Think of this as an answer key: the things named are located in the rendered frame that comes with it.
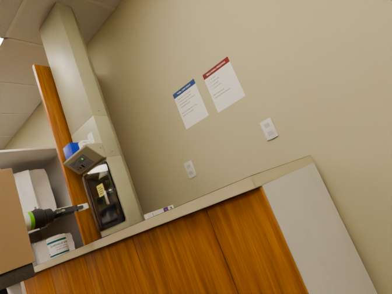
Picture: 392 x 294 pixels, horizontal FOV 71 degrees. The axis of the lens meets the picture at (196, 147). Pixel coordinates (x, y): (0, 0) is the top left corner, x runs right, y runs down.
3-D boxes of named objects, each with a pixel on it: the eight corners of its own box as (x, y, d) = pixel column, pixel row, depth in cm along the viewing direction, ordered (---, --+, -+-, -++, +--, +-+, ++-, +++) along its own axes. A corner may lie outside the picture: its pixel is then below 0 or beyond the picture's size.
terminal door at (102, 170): (100, 231, 185) (83, 176, 193) (125, 220, 168) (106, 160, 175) (99, 232, 184) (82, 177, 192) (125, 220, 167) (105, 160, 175)
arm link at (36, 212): (30, 233, 136) (37, 229, 130) (24, 210, 138) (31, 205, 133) (43, 230, 140) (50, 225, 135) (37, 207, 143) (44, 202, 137)
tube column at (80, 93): (100, 135, 220) (69, 38, 238) (123, 115, 202) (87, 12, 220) (70, 136, 200) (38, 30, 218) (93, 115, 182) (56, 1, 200)
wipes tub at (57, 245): (65, 254, 211) (60, 235, 214) (73, 251, 204) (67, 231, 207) (48, 261, 201) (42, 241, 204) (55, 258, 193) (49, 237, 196)
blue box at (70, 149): (80, 159, 193) (76, 147, 195) (87, 153, 187) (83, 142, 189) (66, 160, 185) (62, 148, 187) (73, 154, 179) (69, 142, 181)
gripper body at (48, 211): (44, 207, 137) (63, 203, 144) (38, 212, 142) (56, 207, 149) (48, 222, 135) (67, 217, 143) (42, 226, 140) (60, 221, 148)
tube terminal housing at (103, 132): (131, 228, 205) (100, 135, 220) (158, 216, 187) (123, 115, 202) (102, 239, 185) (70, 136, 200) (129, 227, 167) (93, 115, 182)
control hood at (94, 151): (82, 174, 194) (78, 161, 196) (107, 156, 176) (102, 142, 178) (66, 177, 185) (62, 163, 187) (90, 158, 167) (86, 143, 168)
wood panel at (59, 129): (140, 224, 221) (90, 75, 249) (142, 223, 220) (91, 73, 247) (84, 246, 182) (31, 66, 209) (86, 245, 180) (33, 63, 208)
